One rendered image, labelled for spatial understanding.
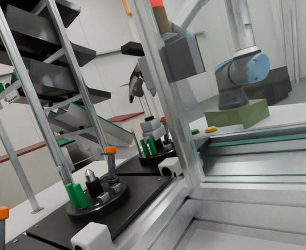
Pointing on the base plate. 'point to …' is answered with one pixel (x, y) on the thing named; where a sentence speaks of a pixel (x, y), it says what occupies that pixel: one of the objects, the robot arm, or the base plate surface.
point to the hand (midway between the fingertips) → (140, 95)
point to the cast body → (152, 129)
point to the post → (165, 91)
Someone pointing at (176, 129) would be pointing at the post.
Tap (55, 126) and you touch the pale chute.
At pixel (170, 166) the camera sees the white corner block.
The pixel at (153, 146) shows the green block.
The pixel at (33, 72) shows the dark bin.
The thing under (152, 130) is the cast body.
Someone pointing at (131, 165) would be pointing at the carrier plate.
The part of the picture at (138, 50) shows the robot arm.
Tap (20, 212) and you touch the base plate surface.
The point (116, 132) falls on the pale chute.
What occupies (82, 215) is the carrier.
